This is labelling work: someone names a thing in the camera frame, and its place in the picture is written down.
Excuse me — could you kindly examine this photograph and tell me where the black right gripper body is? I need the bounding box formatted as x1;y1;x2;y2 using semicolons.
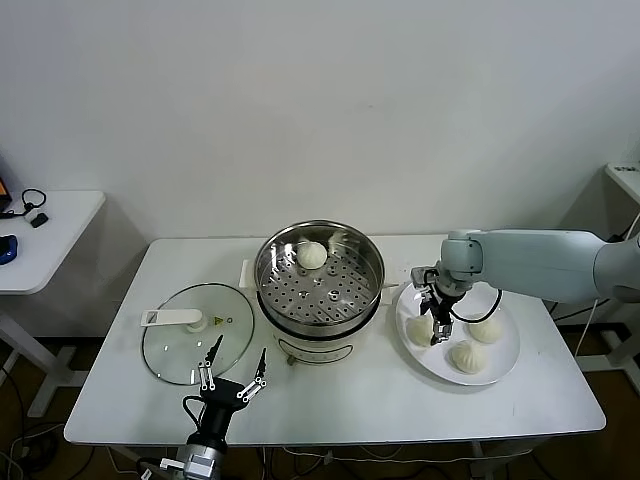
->
430;287;464;324

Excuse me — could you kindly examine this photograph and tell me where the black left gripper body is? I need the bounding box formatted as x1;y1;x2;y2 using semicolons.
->
187;378;250;447

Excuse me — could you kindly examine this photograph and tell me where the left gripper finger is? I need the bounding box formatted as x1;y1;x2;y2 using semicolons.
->
236;348;269;403
198;334;224;393

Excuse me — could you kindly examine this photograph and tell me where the white steamed baozi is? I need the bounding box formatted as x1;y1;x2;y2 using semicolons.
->
467;314;503;345
405;314;436;349
297;239;329;271
446;339;489;375

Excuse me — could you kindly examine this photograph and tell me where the perforated steel steamer basket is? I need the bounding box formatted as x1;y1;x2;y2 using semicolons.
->
254;219;386;339

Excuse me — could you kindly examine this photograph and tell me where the white electric cooker pot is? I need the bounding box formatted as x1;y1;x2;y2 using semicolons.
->
239;257;401;371

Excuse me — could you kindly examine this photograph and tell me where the white round plate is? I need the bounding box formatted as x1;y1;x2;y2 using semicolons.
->
394;274;521;387

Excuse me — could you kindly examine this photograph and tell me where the white side table with label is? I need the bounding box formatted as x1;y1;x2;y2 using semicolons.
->
579;162;640;374

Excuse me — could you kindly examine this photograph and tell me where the blue object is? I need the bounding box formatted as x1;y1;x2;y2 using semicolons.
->
0;234;20;266

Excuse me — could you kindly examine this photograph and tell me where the black and orange device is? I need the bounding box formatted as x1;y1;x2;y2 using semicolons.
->
0;154;14;214

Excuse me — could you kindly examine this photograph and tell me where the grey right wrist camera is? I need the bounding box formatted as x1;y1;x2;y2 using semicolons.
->
409;267;439;289

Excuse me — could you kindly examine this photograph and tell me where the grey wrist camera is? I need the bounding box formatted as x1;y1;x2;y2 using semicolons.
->
139;457;181;474
409;267;439;289

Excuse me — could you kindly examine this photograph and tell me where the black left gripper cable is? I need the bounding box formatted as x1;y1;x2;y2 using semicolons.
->
181;395;207;427

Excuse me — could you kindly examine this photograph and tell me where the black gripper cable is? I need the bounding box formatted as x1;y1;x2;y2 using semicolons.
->
447;288;504;324
181;395;207;427

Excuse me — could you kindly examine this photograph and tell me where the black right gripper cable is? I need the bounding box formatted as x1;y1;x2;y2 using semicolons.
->
447;288;504;324

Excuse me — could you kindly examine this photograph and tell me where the glass lid with white handle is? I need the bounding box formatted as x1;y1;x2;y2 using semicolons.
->
141;283;256;386

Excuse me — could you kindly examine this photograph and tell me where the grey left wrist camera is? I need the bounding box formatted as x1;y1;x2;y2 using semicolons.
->
139;457;181;474

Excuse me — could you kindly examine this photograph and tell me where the white hanging cable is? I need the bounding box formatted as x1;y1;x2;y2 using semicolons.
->
574;299;599;359

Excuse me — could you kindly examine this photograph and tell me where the white floor cable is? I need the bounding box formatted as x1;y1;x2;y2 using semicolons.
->
0;422;66;480

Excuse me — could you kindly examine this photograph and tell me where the black power adapter cable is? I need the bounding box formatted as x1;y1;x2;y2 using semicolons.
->
549;209;640;321

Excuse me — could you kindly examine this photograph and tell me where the black earphone with cable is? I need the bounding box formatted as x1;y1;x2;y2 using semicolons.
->
0;188;49;221

